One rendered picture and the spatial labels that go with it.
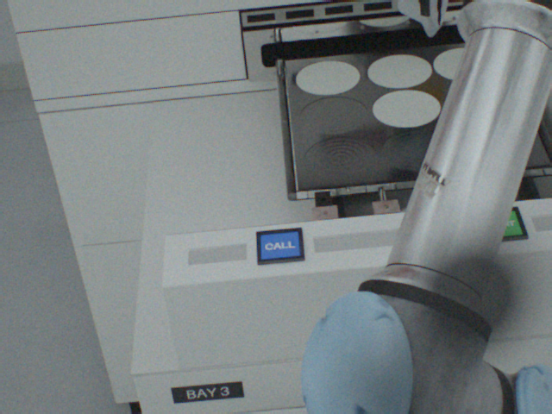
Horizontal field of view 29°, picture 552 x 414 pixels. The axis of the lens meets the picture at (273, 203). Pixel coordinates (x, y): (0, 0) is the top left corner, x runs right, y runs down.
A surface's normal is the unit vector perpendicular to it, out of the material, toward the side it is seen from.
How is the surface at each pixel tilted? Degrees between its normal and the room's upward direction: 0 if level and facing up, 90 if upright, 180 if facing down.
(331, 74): 0
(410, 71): 1
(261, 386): 90
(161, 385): 90
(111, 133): 90
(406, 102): 0
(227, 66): 90
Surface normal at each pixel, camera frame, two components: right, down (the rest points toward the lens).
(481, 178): 0.19, -0.26
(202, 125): -0.09, -0.78
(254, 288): 0.04, 0.61
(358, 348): -0.81, -0.35
